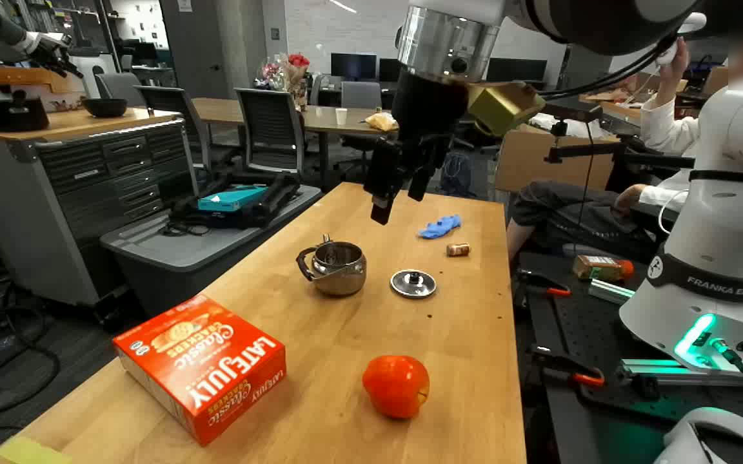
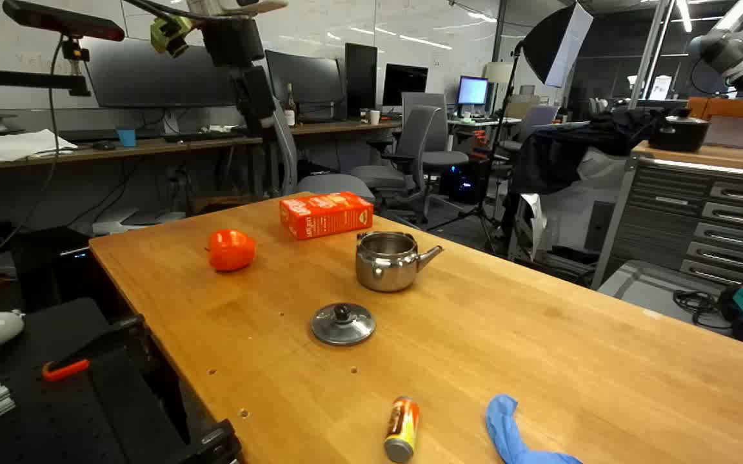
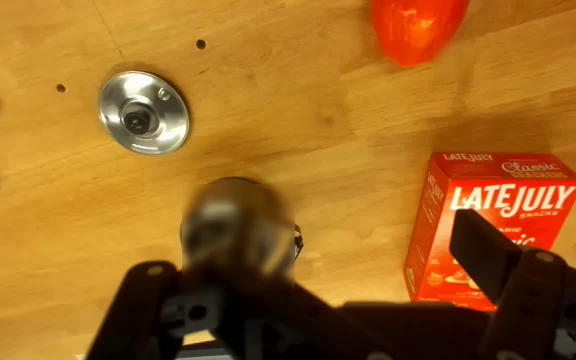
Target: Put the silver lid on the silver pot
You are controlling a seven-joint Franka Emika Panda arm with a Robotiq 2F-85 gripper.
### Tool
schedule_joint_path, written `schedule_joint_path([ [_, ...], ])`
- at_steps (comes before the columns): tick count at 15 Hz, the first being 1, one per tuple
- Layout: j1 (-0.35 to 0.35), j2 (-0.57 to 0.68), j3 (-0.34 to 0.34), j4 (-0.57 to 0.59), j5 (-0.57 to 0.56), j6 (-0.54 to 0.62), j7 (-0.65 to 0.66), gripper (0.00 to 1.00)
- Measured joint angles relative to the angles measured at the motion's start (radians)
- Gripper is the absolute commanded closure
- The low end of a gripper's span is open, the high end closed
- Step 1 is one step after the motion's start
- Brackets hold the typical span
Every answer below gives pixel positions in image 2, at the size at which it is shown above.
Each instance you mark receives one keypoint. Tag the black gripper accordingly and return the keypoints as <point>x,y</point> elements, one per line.
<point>234,43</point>

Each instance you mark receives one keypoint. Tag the silver pot lid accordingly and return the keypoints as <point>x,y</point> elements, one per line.
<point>341,324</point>

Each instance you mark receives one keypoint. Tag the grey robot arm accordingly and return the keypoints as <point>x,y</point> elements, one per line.
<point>728,53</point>

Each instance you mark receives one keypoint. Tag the black cooking pot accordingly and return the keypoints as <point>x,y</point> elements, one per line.
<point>676,133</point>

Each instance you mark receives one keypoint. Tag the dark bottle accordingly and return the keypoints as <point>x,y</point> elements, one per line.
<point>291,105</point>

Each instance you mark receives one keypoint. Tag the large dark monitor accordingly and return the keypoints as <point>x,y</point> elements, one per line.
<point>304,81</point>

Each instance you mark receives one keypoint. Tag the long wooden desk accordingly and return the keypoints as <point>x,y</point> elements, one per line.
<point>175,144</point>

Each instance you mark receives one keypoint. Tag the large grey monitor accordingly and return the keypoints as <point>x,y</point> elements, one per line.
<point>157,77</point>

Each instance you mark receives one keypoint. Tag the black computer tower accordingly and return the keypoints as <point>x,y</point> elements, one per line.
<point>363,77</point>

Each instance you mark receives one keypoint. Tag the blue cup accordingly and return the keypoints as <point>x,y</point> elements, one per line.
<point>127,138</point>

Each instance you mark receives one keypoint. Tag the orange cracker box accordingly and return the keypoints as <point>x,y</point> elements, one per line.
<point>326,214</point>

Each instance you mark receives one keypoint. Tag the black computer monitor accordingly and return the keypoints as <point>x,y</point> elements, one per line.
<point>407,84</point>

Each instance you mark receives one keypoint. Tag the orange tomato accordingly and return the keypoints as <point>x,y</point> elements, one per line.
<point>230,249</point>

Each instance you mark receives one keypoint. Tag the grey office chair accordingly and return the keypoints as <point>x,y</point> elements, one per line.
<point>407,156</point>

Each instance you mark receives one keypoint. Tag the lit computer monitor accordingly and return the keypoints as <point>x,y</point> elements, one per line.
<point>473,90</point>

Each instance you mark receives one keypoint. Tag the white papers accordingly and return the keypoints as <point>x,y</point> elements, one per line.
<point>12,144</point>

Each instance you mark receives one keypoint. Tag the black softbox studio light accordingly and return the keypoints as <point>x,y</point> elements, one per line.
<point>555,39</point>

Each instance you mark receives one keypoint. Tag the black draped fabric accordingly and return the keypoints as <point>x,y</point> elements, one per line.
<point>560,156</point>

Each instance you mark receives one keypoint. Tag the yellow battery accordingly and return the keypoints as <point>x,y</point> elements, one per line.
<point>400,429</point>

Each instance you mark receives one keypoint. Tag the blue cloth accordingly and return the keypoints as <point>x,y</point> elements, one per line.
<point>510,429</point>

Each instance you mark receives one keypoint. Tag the grey drawer tool cabinet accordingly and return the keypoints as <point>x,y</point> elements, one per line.
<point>698,223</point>

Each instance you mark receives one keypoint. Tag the wrist camera with yellow mount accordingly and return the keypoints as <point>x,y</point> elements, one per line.
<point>168,35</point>

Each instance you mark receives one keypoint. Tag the black camera on mount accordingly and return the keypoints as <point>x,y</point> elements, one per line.
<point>64,18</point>

